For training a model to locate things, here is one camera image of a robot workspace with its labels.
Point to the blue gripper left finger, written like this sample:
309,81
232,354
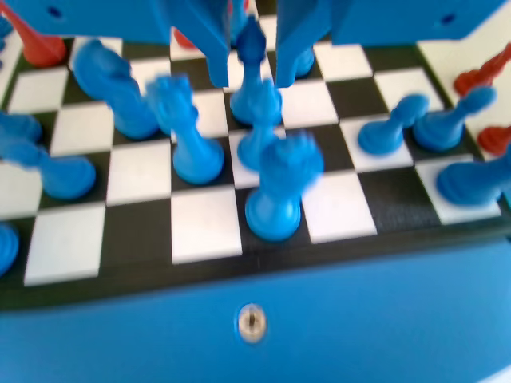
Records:
217,48

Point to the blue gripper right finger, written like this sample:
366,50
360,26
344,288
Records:
285,48

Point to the blue bishop chess piece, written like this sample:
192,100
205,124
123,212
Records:
249,48
249,151

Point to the blue knight chess piece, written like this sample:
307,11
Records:
127,107

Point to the blue queen chess piece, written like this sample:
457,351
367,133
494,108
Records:
197,159

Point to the blue king chess piece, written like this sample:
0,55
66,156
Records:
273,211

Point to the black and white chessboard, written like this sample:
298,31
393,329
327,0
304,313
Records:
339,211

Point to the red queen chess piece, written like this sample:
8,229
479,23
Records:
44,50

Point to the blue rook chess piece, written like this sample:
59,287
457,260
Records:
467,185
8,249

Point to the silver screw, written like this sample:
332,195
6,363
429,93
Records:
251,323

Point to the blue printed base plate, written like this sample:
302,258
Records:
120,343

